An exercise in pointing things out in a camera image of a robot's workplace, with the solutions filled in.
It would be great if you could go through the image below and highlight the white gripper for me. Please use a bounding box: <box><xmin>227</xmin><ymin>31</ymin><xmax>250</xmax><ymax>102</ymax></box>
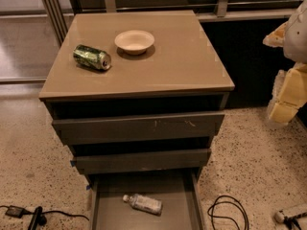
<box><xmin>263</xmin><ymin>0</ymin><xmax>307</xmax><ymax>124</ymax></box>

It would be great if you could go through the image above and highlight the clear plastic water bottle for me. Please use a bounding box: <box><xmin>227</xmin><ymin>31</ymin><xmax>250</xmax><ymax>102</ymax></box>
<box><xmin>123</xmin><ymin>194</ymin><xmax>163</xmax><ymax>216</ymax></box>

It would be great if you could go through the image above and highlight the grey drawer cabinet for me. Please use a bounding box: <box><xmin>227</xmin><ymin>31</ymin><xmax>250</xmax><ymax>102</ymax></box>
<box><xmin>38</xmin><ymin>10</ymin><xmax>236</xmax><ymax>177</ymax></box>

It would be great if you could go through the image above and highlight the grey bottom drawer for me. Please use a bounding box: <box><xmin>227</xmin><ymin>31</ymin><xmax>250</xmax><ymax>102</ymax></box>
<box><xmin>90</xmin><ymin>169</ymin><xmax>204</xmax><ymax>230</ymax></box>

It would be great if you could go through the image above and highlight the grey drawer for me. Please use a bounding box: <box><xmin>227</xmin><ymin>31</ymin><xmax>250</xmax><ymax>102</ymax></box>
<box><xmin>72</xmin><ymin>149</ymin><xmax>211</xmax><ymax>174</ymax></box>
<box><xmin>90</xmin><ymin>169</ymin><xmax>204</xmax><ymax>230</ymax></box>
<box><xmin>52</xmin><ymin>112</ymin><xmax>224</xmax><ymax>145</ymax></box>

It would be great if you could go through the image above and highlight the grey top drawer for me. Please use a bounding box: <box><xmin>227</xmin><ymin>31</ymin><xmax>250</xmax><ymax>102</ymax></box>
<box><xmin>52</xmin><ymin>112</ymin><xmax>224</xmax><ymax>145</ymax></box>

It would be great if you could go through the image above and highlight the grey middle drawer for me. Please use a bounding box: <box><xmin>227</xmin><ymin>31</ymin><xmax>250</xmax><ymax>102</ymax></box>
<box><xmin>72</xmin><ymin>149</ymin><xmax>211</xmax><ymax>174</ymax></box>

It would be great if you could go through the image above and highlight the white power strip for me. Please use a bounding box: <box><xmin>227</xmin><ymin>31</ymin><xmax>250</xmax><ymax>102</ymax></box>
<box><xmin>273</xmin><ymin>203</ymin><xmax>307</xmax><ymax>224</ymax></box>

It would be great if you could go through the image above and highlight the white paper bowl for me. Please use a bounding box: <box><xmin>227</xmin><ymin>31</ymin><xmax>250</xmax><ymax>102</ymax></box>
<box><xmin>114</xmin><ymin>30</ymin><xmax>154</xmax><ymax>56</ymax></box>

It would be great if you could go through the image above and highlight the green soda can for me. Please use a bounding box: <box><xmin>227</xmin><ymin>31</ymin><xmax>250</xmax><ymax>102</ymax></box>
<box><xmin>73</xmin><ymin>44</ymin><xmax>111</xmax><ymax>71</ymax></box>

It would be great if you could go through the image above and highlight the black power adapter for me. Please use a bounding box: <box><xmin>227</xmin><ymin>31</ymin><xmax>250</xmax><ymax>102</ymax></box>
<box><xmin>5</xmin><ymin>206</ymin><xmax>24</xmax><ymax>219</ymax></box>

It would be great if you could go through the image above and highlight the metal railing frame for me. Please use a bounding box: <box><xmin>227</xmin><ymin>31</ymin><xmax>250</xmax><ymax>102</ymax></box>
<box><xmin>42</xmin><ymin>0</ymin><xmax>303</xmax><ymax>42</ymax></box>

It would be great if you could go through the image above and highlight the black coiled cable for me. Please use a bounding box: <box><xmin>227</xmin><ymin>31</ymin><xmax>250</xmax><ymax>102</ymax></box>
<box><xmin>207</xmin><ymin>195</ymin><xmax>250</xmax><ymax>230</ymax></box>

